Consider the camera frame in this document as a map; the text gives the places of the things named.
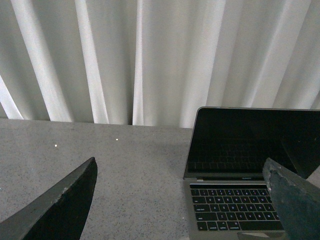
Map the grey laptop computer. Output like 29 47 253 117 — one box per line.
183 107 320 240

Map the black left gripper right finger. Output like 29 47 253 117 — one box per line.
262 158 320 240

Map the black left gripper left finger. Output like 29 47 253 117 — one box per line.
0 157 98 240

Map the white pleated curtain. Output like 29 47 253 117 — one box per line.
0 0 320 128

